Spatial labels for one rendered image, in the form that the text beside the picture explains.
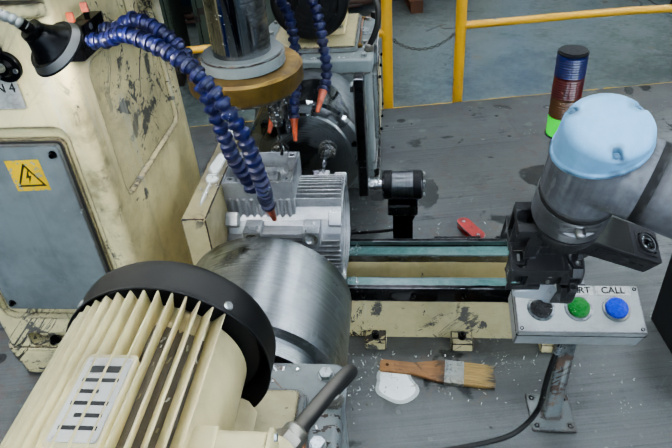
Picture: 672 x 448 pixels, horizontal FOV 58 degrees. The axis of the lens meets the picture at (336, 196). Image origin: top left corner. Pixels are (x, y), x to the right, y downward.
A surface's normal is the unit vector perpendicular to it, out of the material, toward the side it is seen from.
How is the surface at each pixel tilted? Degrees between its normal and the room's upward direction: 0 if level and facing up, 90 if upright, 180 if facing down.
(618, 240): 35
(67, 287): 90
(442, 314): 90
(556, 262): 23
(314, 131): 90
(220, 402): 67
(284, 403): 0
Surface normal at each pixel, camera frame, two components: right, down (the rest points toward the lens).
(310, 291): 0.58, -0.64
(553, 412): -0.08, 0.58
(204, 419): 0.84, -0.40
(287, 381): -0.07, -0.82
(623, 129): -0.10, -0.53
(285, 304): 0.35, -0.75
